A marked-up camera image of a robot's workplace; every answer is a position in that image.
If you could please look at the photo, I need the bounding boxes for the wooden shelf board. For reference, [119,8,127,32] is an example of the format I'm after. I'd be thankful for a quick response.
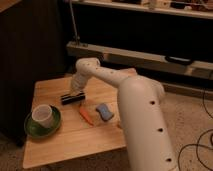
[65,0,213,20]

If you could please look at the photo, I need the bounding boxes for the blue sponge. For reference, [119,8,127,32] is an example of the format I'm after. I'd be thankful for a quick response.
[96,103,114,122]

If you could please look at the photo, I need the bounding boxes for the orange carrot toy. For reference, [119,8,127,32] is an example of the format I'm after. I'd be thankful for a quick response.
[79,105,94,125]

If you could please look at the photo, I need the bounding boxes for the white ceramic cup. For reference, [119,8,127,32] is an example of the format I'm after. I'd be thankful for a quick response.
[32,104,54,128]

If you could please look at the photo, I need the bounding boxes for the wooden folding table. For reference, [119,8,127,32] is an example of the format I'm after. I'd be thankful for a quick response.
[23,77,125,169]

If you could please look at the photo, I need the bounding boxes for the green saucer plate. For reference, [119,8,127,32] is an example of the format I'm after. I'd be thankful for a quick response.
[24,106,61,139]

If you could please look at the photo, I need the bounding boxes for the black cable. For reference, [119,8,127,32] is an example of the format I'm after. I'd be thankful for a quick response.
[177,71,213,171]

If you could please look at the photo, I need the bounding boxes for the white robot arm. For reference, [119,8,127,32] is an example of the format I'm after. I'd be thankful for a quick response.
[71,58,179,171]

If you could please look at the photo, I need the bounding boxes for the grey metal rail bench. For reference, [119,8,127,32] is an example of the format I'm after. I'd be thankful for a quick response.
[66,41,213,78]

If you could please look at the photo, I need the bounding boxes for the black handle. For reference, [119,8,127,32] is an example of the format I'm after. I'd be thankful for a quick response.
[165,56,194,66]

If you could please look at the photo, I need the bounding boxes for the metal pole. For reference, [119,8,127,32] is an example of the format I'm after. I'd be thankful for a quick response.
[69,0,80,45]

